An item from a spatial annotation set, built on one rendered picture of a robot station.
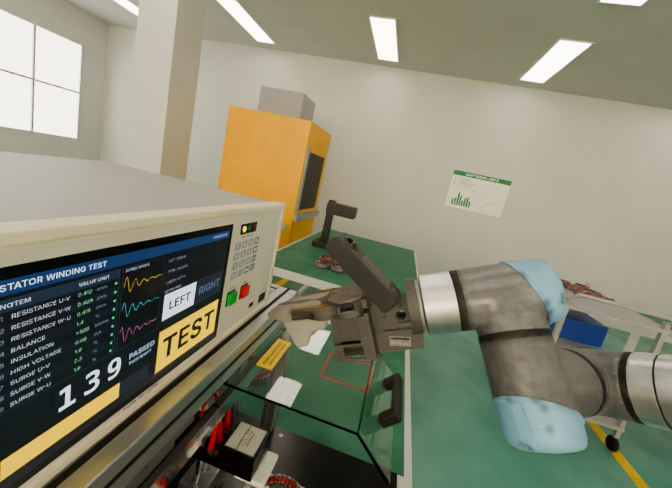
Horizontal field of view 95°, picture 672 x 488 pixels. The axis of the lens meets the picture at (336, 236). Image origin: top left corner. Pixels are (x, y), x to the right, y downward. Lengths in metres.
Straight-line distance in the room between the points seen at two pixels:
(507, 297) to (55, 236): 0.40
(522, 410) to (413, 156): 5.27
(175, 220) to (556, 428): 0.41
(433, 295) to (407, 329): 0.06
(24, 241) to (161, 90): 4.11
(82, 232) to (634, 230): 6.47
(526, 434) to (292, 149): 3.75
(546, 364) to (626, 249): 6.12
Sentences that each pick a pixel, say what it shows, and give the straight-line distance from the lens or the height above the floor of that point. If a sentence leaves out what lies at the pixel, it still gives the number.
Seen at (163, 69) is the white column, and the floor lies 2.11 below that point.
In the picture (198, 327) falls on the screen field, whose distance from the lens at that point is 0.45.
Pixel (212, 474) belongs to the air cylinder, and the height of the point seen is 0.82.
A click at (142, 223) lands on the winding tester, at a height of 1.32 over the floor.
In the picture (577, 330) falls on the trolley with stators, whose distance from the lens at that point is 3.12.
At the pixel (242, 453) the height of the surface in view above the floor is 0.92.
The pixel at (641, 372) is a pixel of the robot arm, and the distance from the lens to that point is 0.48.
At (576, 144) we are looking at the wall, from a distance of 6.09.
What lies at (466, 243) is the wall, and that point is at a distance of 5.67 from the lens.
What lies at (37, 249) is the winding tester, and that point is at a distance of 0.27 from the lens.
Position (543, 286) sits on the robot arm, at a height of 1.32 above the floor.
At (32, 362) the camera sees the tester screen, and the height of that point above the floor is 1.23.
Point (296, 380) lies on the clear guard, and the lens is 0.54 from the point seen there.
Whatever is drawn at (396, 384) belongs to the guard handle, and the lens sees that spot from 0.61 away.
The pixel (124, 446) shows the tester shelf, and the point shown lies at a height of 1.12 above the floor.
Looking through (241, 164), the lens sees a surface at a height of 1.27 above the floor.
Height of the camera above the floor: 1.39
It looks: 11 degrees down
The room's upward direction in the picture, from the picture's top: 13 degrees clockwise
